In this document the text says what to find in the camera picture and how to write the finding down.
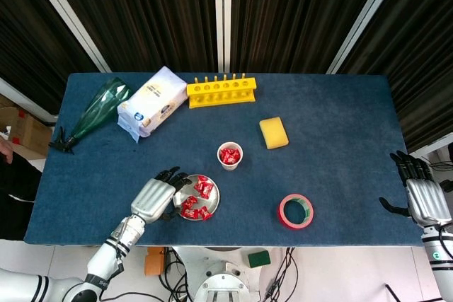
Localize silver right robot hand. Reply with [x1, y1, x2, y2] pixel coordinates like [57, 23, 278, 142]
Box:
[379, 150, 453, 228]

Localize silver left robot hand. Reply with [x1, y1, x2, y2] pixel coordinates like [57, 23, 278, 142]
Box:
[130, 166, 193, 225]

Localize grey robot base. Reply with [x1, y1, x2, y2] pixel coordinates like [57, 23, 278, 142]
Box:
[173, 245, 277, 302]

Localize round silver metal plate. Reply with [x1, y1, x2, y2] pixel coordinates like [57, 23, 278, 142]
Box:
[172, 173, 221, 223]

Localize white paper cup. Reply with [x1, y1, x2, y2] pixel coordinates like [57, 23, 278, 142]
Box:
[217, 141, 244, 172]

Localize orange box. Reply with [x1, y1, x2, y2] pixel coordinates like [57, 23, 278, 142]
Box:
[144, 247, 167, 277]

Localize pile of red wrapped candies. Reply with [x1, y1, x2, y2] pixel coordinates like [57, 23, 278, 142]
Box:
[219, 145, 241, 165]

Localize black spiky plastic piece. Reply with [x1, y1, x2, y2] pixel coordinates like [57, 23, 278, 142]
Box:
[48, 125, 77, 156]

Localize green transparent bottle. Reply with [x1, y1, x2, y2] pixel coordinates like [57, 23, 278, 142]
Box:
[67, 77, 134, 140]

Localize yellow test tube rack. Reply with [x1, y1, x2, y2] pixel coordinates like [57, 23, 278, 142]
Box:
[186, 73, 258, 109]

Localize blue table cloth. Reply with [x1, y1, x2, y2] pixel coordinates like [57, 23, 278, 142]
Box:
[23, 71, 425, 248]

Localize green block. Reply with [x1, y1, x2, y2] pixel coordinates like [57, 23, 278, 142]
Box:
[247, 249, 272, 269]

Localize red tape roll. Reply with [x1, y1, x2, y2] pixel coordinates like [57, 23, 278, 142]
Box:
[278, 193, 314, 230]

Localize yellow sponge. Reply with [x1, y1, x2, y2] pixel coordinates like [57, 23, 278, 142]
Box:
[258, 116, 289, 150]

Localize person in dark clothes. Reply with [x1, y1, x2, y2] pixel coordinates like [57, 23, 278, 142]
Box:
[0, 137, 42, 241]

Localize brown cardboard box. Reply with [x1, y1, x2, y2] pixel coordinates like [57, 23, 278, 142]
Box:
[0, 93, 54, 157]

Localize black pleated curtain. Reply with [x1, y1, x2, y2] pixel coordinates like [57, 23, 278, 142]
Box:
[44, 0, 219, 73]
[0, 0, 102, 115]
[338, 0, 453, 154]
[229, 0, 389, 75]

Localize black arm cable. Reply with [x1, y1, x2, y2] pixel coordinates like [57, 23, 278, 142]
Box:
[102, 236, 125, 294]

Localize black cable bundle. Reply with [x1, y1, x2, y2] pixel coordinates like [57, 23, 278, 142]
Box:
[159, 247, 199, 302]
[261, 247, 298, 302]

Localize white frame post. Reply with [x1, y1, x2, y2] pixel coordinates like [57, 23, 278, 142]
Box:
[325, 0, 413, 75]
[23, 0, 113, 73]
[214, 0, 233, 73]

